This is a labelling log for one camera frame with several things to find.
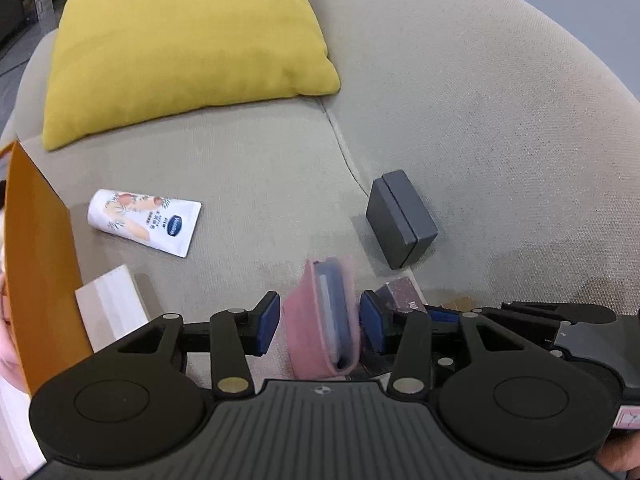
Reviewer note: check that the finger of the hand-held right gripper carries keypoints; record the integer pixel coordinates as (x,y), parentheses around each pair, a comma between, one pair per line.
(445,316)
(560,312)

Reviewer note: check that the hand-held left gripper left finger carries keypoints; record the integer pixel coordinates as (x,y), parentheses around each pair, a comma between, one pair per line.
(267,325)

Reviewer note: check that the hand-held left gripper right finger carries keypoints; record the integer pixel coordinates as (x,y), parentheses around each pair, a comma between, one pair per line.
(371,322)

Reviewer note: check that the dark photo booklet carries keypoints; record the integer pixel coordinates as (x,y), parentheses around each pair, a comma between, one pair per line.
(400,292)

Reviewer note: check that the pink card holder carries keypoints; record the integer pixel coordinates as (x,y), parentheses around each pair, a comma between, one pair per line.
(310,330)

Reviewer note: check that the black box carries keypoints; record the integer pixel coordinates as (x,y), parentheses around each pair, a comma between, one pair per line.
(400,220)

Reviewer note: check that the long white box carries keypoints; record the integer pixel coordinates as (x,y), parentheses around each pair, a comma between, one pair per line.
(110,300)

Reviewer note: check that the white lotion tube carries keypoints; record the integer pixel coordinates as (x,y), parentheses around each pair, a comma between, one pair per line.
(145,222)

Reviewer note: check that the orange cardboard box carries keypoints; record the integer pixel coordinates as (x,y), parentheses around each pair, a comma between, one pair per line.
(45,260)

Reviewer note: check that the person's right hand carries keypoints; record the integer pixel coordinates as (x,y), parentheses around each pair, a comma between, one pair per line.
(622,452)

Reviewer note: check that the beige fabric sofa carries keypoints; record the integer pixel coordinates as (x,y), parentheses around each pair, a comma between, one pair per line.
(475,110)

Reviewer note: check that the yellow pillow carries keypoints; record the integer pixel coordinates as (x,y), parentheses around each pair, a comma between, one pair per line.
(175,40)

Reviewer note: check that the white paper bag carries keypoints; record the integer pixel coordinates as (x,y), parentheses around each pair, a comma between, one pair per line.
(45,4)

